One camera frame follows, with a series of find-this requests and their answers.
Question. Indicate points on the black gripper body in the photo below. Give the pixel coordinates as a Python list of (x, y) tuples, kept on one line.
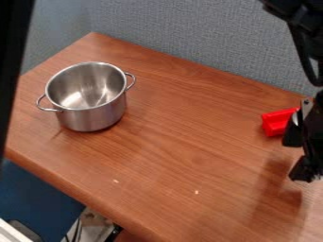
[(311, 125)]

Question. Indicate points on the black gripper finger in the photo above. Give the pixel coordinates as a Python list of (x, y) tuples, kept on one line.
[(307, 170), (293, 138)]

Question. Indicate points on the red rectangular block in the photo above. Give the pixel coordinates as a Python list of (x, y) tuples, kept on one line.
[(275, 121)]

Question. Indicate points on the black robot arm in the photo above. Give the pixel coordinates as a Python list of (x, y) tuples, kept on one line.
[(303, 16)]

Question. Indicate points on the stainless steel pot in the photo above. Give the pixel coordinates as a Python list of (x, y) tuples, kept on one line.
[(87, 95)]

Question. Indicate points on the white object at corner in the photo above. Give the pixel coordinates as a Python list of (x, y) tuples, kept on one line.
[(10, 234)]

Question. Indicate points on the metal table leg bracket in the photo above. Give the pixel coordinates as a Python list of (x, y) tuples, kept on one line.
[(92, 228)]

